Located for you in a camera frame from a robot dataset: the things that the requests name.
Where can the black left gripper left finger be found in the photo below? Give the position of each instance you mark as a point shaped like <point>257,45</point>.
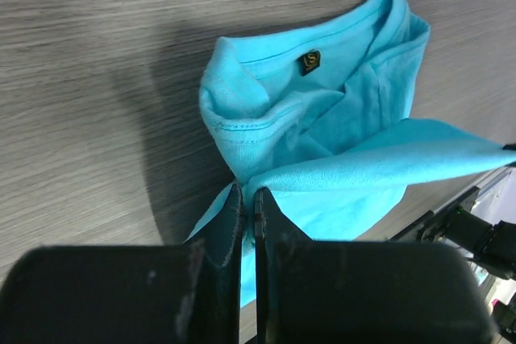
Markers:
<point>186,293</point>

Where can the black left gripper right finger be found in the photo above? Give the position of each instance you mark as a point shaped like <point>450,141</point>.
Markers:
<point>360,292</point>

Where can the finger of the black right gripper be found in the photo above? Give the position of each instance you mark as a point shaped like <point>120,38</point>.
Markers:
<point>511,147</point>

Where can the cyan t-shirt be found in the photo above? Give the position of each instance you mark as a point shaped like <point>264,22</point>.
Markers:
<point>320,116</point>

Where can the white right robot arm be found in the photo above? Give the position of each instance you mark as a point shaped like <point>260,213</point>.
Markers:
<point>480,224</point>

